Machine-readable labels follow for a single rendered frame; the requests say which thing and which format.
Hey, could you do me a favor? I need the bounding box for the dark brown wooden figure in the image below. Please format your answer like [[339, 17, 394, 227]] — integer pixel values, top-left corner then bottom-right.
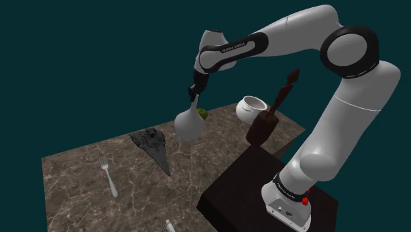
[[246, 68, 301, 146]]

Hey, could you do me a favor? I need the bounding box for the dark grey spaceship model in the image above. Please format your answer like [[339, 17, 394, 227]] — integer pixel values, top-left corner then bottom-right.
[[129, 127, 171, 177]]

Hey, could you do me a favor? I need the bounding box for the dark robot stand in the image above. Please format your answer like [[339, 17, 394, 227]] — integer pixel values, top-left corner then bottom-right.
[[196, 145, 339, 232]]

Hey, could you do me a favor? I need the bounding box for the white round pot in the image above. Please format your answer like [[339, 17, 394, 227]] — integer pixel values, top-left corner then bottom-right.
[[235, 96, 269, 126]]

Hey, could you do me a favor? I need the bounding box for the white fork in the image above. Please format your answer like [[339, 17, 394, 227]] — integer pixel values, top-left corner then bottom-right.
[[98, 156, 119, 198]]

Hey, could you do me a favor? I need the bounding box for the white long-necked vase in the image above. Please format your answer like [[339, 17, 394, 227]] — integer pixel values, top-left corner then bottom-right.
[[174, 94, 206, 144]]

